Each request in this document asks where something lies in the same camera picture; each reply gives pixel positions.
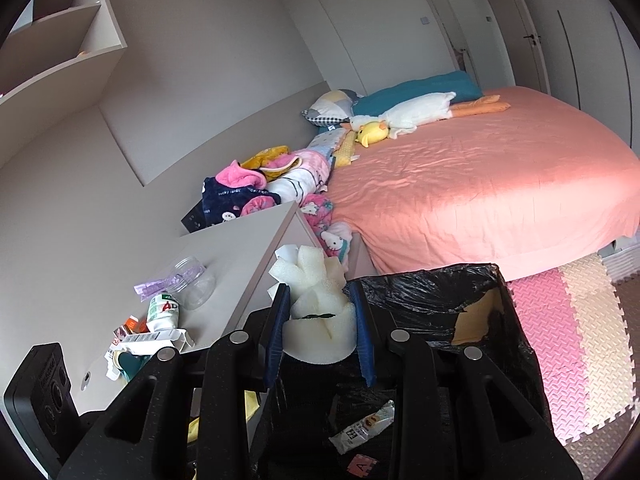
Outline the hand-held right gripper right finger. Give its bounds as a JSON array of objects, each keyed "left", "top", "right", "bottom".
[{"left": 346, "top": 280, "right": 586, "bottom": 480}]

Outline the black electronic device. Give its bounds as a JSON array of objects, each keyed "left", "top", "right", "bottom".
[{"left": 181, "top": 204, "right": 208, "bottom": 235}]

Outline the white bottle green label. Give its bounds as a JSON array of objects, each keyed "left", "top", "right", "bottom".
[{"left": 146, "top": 292, "right": 181, "bottom": 333}]

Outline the yellow plastic bag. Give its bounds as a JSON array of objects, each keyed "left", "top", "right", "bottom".
[{"left": 186, "top": 391, "right": 261, "bottom": 480}]

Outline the black bag lined trash bin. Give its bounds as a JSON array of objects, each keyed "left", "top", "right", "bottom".
[{"left": 245, "top": 262, "right": 558, "bottom": 480}]

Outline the white torn carton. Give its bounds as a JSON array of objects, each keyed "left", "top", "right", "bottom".
[{"left": 120, "top": 329, "right": 196, "bottom": 353}]

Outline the foam puzzle floor mat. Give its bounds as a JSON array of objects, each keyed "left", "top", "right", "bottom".
[{"left": 505, "top": 252, "right": 640, "bottom": 446}]

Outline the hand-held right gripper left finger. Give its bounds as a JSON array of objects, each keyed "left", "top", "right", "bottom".
[{"left": 55, "top": 282, "right": 293, "bottom": 480}]

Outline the navy fleece garment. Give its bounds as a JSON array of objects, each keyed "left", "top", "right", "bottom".
[{"left": 200, "top": 177, "right": 281, "bottom": 226}]

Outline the teal packet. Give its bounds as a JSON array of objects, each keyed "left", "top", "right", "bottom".
[{"left": 117, "top": 352, "right": 151, "bottom": 383}]

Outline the bed with pink sheet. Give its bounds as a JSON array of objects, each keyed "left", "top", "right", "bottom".
[{"left": 320, "top": 85, "right": 640, "bottom": 281}]

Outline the white printed snack wrapper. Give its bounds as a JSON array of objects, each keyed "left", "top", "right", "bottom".
[{"left": 329, "top": 400, "right": 396, "bottom": 456}]

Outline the beige wall shelf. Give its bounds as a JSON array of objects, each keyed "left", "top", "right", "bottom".
[{"left": 0, "top": 0, "right": 128, "bottom": 106}]

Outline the yellow duck plush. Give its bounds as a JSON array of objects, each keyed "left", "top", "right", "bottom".
[{"left": 355, "top": 121, "right": 391, "bottom": 148}]

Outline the pink puzzle piece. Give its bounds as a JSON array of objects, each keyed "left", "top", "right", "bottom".
[{"left": 347, "top": 454, "right": 373, "bottom": 478}]

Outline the white paper wrapper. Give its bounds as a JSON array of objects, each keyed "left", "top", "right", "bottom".
[{"left": 104, "top": 347, "right": 122, "bottom": 382}]

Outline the teal pillow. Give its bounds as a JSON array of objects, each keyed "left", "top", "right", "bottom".
[{"left": 352, "top": 71, "right": 483, "bottom": 117}]

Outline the patchwork pillow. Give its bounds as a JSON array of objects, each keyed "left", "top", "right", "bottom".
[{"left": 301, "top": 90, "right": 366, "bottom": 123}]

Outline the pink fleece garment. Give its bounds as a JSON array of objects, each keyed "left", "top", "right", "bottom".
[{"left": 215, "top": 160, "right": 268, "bottom": 193}]

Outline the light grey nightstand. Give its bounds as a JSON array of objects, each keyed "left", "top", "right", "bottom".
[{"left": 82, "top": 201, "right": 376, "bottom": 396}]

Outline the yellow dotted pillow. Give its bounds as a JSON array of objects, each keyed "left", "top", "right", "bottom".
[{"left": 332, "top": 132, "right": 361, "bottom": 168}]

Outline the yellow garment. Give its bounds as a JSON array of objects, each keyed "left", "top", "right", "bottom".
[{"left": 239, "top": 146, "right": 292, "bottom": 181}]

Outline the white foam piece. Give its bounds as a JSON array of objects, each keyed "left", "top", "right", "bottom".
[{"left": 268, "top": 245, "right": 358, "bottom": 365}]

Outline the light patchwork blanket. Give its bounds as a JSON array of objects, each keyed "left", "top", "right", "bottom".
[{"left": 305, "top": 127, "right": 351, "bottom": 161}]

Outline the white door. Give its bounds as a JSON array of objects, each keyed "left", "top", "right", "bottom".
[{"left": 410, "top": 0, "right": 546, "bottom": 96}]

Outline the purple plastic bag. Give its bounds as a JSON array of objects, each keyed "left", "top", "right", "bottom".
[{"left": 133, "top": 265, "right": 206, "bottom": 301}]

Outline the pink cat print blanket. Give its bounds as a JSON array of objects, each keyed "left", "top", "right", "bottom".
[{"left": 300, "top": 192, "right": 353, "bottom": 271}]

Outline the white goose plush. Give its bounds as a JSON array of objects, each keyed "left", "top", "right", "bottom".
[{"left": 342, "top": 91, "right": 511, "bottom": 141}]

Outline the clear plastic jar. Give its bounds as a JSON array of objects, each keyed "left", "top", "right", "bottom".
[{"left": 172, "top": 256, "right": 217, "bottom": 311}]

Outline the white cartoon blanket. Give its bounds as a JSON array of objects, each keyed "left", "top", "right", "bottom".
[{"left": 265, "top": 152, "right": 333, "bottom": 206}]

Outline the white wardrobe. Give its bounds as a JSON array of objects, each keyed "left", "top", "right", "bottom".
[{"left": 500, "top": 0, "right": 640, "bottom": 151}]

